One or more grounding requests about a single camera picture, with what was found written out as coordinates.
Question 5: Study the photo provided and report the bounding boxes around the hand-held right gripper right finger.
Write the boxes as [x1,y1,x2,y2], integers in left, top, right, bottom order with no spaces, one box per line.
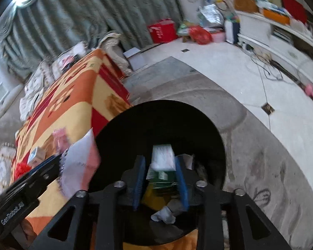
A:
[174,155,285,250]

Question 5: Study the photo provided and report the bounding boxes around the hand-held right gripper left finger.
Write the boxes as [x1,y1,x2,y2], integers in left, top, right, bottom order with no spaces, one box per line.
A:
[28,155,147,250]

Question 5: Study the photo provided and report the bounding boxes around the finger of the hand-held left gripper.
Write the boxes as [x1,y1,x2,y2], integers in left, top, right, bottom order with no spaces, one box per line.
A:
[27,153,68,185]

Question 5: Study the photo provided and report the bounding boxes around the brown paper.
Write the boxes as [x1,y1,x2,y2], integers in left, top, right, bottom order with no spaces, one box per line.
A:
[169,199,185,213]

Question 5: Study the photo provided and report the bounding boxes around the white cloth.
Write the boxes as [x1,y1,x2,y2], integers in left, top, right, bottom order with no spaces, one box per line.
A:
[182,154,196,170]

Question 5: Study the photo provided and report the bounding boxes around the teal white tissue pack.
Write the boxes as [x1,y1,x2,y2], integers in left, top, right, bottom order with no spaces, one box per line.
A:
[145,144,178,189]

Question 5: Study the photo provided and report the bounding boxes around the pink and white plastic packet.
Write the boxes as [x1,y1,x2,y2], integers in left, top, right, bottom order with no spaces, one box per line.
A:
[59,128,102,198]

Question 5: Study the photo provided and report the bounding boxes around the black trash bin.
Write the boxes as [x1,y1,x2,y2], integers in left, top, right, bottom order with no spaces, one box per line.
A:
[89,99,226,247]

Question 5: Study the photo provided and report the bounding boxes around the small white blue box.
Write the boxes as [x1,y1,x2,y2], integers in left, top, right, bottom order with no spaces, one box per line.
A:
[28,146,46,167]

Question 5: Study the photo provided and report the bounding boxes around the red crumpled wrapper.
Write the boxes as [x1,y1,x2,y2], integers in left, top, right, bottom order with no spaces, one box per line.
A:
[14,163,30,181]

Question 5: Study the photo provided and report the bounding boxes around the pink plastic wrapper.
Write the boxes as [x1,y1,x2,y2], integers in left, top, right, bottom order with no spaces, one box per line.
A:
[53,128,69,154]

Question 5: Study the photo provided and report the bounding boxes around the embroidered bolster cushion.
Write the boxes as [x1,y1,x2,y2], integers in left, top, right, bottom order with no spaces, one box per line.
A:
[0,143,18,197]

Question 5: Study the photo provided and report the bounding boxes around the grey tufted sofa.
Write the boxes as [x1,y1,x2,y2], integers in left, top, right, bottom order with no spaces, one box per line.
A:
[0,83,27,146]

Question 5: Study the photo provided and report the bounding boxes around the folded white quilt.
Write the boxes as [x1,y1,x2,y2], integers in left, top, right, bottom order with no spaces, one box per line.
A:
[19,77,47,121]

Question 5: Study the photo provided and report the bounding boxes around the grey patterned rug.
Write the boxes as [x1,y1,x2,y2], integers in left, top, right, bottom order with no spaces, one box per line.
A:
[124,56,313,250]

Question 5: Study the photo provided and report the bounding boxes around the grey flat box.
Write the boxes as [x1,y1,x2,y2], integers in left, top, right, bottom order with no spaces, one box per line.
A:
[122,47,150,71]

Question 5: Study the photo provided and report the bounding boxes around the beige fringed armrest cover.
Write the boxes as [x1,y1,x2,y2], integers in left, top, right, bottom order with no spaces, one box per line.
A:
[98,31,133,76]

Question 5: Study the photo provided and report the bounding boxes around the red plastic bag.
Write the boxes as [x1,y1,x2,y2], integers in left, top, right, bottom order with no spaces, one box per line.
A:
[188,25,214,45]

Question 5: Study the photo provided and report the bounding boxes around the pink box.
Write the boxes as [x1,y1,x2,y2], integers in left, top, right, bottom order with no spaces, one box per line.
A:
[211,31,226,43]

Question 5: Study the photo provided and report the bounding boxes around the red box by curtain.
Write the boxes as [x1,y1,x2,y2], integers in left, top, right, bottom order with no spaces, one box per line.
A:
[147,18,178,44]

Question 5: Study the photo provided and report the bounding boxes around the white navy box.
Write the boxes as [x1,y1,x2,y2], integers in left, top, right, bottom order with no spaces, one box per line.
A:
[224,19,241,45]

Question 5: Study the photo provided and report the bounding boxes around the green patterned curtain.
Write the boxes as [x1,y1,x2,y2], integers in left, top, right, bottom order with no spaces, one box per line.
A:
[0,0,184,89]

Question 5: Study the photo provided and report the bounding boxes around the silver foil bag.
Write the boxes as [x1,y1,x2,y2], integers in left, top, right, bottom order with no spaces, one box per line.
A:
[198,4,225,28]

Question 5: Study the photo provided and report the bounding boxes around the white TV cabinet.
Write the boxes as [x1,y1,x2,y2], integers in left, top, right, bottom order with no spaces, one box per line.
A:
[235,10,313,91]

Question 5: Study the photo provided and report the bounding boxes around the wooden box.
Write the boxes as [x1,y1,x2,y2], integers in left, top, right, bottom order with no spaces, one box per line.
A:
[233,0,259,14]

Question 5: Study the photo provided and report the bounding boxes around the orange box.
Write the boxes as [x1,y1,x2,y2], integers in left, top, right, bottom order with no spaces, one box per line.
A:
[261,8,290,26]

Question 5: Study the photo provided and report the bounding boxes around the black cables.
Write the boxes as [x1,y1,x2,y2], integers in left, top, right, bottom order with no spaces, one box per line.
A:
[246,45,286,82]

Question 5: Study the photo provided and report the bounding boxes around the red wall hanging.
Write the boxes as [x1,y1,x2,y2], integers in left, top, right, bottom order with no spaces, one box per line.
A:
[276,0,309,23]

